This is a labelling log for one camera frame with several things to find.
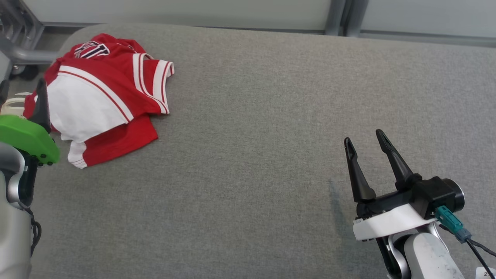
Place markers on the black caster wheel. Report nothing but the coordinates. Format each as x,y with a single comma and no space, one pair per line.
25,71

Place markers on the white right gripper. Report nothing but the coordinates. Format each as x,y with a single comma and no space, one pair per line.
391,223

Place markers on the grey partition post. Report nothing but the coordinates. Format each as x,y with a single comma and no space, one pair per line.
356,17
335,17

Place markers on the grey fabric sofa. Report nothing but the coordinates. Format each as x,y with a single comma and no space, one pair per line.
252,155

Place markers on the red shorts with white stripes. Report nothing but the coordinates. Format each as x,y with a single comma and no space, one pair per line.
116,143

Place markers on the red Bulls 23 jersey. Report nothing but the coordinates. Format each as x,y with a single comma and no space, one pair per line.
89,104

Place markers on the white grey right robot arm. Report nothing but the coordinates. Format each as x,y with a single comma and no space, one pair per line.
422,252

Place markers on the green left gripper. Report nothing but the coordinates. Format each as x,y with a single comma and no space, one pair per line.
23,135

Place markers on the grey metal frame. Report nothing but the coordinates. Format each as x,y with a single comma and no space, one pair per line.
19,35

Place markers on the white plastic basket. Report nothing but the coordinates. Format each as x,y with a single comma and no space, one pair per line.
13,105

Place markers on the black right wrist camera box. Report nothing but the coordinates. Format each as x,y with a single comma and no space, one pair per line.
438,193

